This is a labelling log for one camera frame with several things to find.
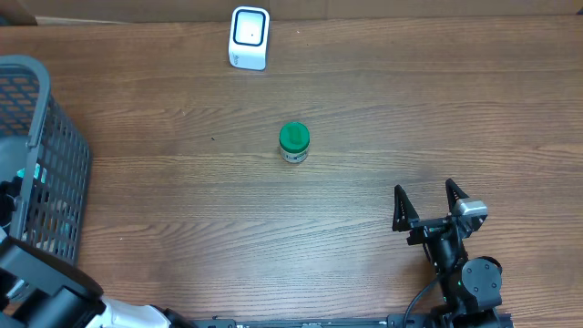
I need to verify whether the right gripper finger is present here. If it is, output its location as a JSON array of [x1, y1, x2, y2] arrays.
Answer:
[[392, 185, 419, 231], [445, 179, 469, 212]]

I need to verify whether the green lid jar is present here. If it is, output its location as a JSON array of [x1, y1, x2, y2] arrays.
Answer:
[[279, 122, 311, 164]]

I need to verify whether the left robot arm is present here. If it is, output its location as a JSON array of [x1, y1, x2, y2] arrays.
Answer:
[[1, 231, 195, 328]]

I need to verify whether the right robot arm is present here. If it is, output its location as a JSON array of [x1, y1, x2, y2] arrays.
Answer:
[[392, 179, 512, 327]]

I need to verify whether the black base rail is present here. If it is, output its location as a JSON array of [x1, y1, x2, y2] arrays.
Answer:
[[190, 313, 516, 328]]

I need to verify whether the grey plastic shopping basket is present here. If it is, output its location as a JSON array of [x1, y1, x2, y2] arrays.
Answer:
[[1, 55, 92, 264]]

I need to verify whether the white barcode scanner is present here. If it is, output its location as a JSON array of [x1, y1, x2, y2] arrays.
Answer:
[[228, 5, 271, 71]]

